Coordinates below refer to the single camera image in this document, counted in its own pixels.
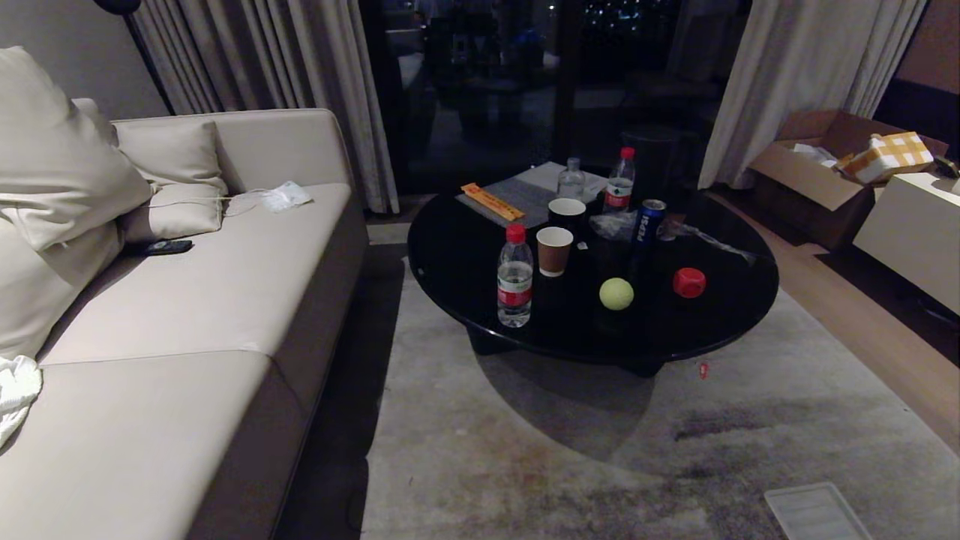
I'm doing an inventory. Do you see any clear plastic box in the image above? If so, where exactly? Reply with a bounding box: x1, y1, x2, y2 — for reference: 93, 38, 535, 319
763, 481, 875, 540

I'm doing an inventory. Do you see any large beige cushion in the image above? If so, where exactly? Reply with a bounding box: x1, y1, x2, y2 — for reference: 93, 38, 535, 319
0, 46, 154, 251

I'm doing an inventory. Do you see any red cap water bottle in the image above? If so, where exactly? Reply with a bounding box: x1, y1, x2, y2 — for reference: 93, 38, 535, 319
604, 147, 637, 215
496, 223, 534, 329

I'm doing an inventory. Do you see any yellow checkered box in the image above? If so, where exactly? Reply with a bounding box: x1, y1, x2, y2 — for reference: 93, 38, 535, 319
838, 132, 935, 186

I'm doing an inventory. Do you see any black floor lamp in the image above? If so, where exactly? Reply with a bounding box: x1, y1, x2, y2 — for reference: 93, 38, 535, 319
93, 0, 178, 117

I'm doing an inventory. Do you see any grey placemat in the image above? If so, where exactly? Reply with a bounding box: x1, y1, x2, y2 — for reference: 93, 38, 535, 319
455, 161, 610, 230

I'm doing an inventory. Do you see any round black coffee table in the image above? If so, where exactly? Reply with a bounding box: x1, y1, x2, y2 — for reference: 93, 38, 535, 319
407, 176, 780, 378

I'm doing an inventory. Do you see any open cardboard box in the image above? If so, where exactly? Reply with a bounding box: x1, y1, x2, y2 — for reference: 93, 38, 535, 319
748, 109, 950, 251

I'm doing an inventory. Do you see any brown paper cup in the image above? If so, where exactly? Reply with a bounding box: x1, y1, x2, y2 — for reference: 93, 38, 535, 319
535, 226, 574, 278

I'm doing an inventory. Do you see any grey rug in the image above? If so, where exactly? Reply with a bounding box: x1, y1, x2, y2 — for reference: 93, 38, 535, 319
360, 257, 960, 540

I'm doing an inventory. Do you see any white charging cable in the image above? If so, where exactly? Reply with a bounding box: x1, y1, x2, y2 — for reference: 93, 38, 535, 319
148, 189, 265, 218

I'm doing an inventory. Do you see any red die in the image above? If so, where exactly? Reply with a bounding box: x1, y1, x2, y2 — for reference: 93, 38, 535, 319
672, 267, 707, 299

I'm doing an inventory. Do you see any clear capless water bottle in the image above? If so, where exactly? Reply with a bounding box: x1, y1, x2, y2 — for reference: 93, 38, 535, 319
557, 157, 587, 202

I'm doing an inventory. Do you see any beige curtain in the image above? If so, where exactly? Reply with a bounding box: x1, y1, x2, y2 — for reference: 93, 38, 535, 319
129, 0, 401, 215
697, 0, 929, 191

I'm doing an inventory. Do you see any white cloth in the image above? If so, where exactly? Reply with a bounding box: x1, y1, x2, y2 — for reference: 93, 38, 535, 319
0, 355, 44, 449

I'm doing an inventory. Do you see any black paper cup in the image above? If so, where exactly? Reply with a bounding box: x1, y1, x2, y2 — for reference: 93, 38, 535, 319
547, 198, 587, 235

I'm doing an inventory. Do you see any beige sofa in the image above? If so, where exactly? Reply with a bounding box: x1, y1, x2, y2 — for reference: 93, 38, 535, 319
0, 109, 370, 540

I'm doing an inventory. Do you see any white cabinet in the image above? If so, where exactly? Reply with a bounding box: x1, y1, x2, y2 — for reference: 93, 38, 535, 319
853, 172, 960, 316

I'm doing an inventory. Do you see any white face mask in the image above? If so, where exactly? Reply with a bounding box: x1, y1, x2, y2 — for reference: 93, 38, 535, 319
259, 181, 314, 213

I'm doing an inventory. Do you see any orange flat packet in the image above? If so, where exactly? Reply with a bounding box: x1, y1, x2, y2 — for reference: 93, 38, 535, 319
460, 182, 526, 223

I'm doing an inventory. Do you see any yellow-green tennis ball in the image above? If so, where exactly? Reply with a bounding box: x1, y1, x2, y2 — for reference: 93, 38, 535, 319
599, 277, 635, 311

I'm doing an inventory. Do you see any blue soda can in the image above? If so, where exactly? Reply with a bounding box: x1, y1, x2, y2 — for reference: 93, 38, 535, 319
634, 199, 668, 245

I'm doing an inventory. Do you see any clear plastic wrapper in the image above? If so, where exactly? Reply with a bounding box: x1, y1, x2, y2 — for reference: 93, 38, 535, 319
589, 211, 758, 263

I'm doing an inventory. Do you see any small beige cushion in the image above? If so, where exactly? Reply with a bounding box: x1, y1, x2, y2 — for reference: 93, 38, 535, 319
114, 120, 229, 242

